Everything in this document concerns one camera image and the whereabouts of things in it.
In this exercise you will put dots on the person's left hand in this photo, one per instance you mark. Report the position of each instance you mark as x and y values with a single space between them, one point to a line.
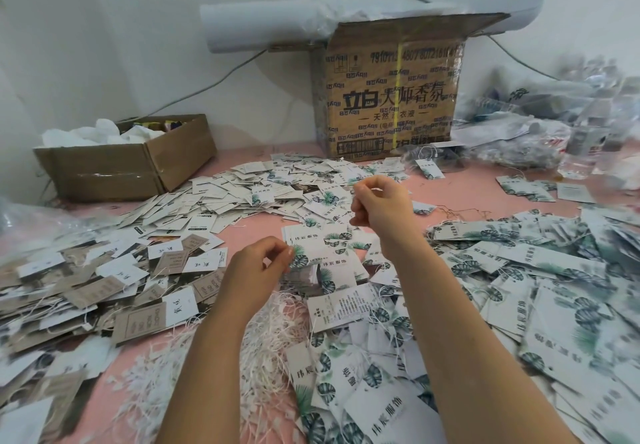
255 274

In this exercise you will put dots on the person's right hand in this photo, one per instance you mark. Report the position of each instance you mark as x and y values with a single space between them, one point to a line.
385 209

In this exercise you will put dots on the heap of small tags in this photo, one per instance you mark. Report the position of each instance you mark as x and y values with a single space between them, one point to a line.
265 189

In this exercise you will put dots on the pile of green leaf tags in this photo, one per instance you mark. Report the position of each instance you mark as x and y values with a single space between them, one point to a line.
480 309

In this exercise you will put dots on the pile of brown white tags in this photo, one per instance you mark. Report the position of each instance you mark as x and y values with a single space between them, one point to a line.
80 309

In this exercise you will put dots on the person's right forearm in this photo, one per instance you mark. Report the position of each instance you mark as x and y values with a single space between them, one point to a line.
470 359

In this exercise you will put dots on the person's left forearm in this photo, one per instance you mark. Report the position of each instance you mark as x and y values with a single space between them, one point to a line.
205 384

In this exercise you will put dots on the large printed cardboard box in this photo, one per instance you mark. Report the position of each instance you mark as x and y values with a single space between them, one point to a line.
395 94

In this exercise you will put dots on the small open cardboard box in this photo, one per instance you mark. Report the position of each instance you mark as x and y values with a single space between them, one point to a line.
120 159

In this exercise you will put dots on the heap of clear plastic bags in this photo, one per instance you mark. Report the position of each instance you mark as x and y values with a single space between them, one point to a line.
560 124

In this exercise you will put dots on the white crumpled material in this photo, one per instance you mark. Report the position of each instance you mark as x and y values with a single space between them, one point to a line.
95 132

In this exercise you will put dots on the white roll in plastic wrap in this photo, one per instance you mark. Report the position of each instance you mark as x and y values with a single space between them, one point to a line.
255 24

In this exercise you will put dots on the clear plastic bag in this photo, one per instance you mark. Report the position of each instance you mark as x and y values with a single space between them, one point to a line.
30 219

